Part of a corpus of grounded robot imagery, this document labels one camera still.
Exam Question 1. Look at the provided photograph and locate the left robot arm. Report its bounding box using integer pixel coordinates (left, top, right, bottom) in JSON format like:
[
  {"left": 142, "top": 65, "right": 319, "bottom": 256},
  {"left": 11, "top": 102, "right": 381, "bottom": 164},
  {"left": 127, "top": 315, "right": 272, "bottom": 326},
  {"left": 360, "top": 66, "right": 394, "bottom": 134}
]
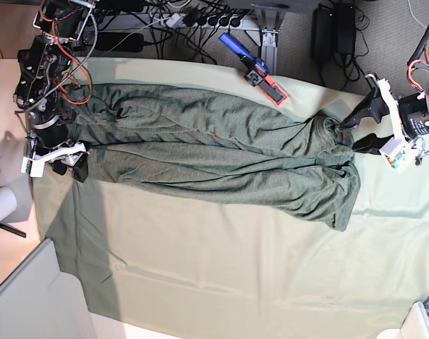
[{"left": 337, "top": 24, "right": 429, "bottom": 172}]

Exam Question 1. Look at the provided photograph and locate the orange black corner clamp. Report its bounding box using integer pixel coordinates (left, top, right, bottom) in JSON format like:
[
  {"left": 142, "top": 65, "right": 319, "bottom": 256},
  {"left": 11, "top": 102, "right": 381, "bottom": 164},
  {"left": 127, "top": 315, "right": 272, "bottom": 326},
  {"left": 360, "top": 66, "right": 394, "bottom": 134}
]
[{"left": 17, "top": 49, "right": 32, "bottom": 73}]

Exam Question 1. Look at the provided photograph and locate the left black power adapter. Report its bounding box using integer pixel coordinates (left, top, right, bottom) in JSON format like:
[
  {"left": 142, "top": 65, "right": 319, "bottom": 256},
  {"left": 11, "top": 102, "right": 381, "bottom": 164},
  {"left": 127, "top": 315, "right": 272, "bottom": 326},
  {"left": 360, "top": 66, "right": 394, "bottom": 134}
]
[{"left": 310, "top": 7, "right": 334, "bottom": 63}]

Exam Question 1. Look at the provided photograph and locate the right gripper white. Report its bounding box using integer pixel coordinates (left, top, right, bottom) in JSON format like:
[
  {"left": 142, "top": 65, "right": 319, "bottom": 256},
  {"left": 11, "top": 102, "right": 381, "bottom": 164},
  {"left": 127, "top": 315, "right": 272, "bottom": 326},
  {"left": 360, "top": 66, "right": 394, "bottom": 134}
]
[{"left": 20, "top": 139, "right": 89, "bottom": 183}]

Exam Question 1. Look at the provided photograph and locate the black power adapter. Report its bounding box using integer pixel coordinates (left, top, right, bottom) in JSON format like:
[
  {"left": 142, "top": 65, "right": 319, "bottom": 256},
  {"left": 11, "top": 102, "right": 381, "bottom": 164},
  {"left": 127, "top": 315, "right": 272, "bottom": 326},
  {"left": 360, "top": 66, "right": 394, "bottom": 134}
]
[
  {"left": 334, "top": 2, "right": 356, "bottom": 54},
  {"left": 310, "top": 7, "right": 334, "bottom": 63}
]

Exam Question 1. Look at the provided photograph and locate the white cylindrical cup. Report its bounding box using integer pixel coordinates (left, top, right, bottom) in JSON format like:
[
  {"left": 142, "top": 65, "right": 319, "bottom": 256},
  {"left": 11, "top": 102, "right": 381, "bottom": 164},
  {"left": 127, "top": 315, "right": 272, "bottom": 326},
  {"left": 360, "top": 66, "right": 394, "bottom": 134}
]
[{"left": 0, "top": 187, "right": 17, "bottom": 222}]

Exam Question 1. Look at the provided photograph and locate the black flat power brick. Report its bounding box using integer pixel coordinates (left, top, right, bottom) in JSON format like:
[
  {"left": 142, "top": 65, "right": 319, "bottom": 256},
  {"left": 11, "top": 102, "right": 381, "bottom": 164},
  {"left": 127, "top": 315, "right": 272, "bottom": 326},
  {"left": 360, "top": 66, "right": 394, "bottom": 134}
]
[{"left": 95, "top": 32, "right": 145, "bottom": 52}]

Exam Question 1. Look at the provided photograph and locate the green T-shirt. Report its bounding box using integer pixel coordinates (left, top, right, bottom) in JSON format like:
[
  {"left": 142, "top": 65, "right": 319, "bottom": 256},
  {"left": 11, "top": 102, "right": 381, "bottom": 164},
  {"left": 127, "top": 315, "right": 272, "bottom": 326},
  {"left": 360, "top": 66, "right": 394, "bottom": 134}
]
[{"left": 60, "top": 83, "right": 361, "bottom": 231}]

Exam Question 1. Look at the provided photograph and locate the light green table cloth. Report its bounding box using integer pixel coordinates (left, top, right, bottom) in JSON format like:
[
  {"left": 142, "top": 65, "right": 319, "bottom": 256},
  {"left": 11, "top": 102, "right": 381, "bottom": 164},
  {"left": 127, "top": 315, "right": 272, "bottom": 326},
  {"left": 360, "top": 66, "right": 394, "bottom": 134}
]
[{"left": 23, "top": 56, "right": 429, "bottom": 339}]

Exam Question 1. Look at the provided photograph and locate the blue orange bar clamp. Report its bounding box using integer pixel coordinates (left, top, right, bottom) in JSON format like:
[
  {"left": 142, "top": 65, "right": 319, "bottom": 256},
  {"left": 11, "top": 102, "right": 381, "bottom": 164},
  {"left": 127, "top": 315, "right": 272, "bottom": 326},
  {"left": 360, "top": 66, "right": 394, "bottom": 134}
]
[{"left": 219, "top": 32, "right": 289, "bottom": 107}]

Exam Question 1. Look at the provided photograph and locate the black stick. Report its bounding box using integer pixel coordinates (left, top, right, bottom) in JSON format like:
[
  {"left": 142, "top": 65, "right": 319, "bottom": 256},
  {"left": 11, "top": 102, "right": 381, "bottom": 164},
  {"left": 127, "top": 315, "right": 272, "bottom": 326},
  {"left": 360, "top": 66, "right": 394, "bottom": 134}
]
[{"left": 0, "top": 223, "right": 27, "bottom": 238}]

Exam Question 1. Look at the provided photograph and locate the white bin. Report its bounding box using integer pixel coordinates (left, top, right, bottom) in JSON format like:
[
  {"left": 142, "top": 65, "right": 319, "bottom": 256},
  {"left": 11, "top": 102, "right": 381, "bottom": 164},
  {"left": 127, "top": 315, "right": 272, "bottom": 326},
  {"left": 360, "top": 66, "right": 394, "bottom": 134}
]
[{"left": 0, "top": 239, "right": 97, "bottom": 338}]

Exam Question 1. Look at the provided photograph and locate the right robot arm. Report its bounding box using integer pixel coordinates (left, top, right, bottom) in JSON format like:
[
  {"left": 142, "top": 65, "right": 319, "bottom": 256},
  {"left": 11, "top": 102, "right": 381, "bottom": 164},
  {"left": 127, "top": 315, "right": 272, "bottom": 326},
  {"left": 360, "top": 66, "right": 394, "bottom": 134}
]
[{"left": 13, "top": 1, "right": 96, "bottom": 182}]

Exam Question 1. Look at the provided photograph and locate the aluminium frame post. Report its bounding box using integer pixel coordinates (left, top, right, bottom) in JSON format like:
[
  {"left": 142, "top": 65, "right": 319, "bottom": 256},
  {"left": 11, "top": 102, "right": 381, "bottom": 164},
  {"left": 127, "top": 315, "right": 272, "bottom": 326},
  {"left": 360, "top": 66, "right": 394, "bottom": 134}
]
[{"left": 255, "top": 9, "right": 284, "bottom": 75}]

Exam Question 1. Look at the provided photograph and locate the right black power adapter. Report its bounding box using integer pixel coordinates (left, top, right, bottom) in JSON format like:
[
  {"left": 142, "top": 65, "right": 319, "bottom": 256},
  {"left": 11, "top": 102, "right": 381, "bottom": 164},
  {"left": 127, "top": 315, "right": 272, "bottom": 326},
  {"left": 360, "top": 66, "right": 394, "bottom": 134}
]
[{"left": 334, "top": 2, "right": 356, "bottom": 54}]

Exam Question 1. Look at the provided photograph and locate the white power strip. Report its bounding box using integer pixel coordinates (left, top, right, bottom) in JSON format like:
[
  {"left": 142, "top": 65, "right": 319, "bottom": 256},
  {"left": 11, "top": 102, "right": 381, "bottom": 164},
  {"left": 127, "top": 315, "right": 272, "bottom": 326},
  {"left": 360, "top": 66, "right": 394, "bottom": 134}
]
[{"left": 151, "top": 13, "right": 260, "bottom": 31}]

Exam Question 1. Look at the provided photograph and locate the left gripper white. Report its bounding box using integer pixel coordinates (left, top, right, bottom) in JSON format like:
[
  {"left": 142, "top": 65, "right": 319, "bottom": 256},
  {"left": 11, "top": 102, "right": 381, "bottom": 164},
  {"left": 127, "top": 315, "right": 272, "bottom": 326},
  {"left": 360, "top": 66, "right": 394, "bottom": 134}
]
[{"left": 337, "top": 73, "right": 418, "bottom": 173}]

